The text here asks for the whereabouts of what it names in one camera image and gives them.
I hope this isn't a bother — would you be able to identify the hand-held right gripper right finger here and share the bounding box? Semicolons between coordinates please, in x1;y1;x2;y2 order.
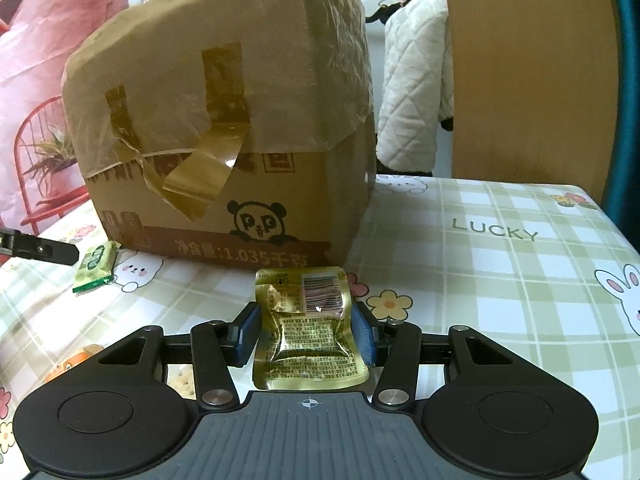
350;300;523;408

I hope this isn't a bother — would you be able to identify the orange label cake packet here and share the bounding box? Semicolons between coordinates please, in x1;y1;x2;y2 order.
42;344;106;383

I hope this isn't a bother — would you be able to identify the teal curtain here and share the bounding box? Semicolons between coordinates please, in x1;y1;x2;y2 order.
602;0;640;256

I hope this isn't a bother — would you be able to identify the printed backdrop cloth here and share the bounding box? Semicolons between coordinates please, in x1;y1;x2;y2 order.
0;0;236;241

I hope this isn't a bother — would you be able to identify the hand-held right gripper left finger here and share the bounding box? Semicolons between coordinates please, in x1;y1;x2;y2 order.
97;304;263;408

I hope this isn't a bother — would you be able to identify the brown cardboard box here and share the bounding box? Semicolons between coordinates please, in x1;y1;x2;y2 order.
62;0;376;273

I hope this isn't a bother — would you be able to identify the black pink garment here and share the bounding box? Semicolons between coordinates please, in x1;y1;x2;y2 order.
365;0;443;23

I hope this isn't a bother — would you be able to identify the gold foil snack packet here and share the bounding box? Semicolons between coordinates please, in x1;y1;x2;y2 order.
252;267;371;391

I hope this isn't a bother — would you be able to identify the white quilted jacket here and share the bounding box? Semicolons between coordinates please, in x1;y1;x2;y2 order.
375;0;456;178

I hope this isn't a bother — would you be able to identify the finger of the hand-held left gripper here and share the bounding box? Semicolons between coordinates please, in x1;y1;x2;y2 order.
0;227;80;266

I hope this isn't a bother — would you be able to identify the green white snack packet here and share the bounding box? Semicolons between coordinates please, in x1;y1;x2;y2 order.
72;241;121;293

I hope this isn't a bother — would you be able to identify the pale cracker packet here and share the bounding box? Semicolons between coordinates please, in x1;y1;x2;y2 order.
165;367;198;401

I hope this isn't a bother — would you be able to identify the translucent plastic liner bag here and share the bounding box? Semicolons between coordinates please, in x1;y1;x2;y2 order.
62;0;375;176

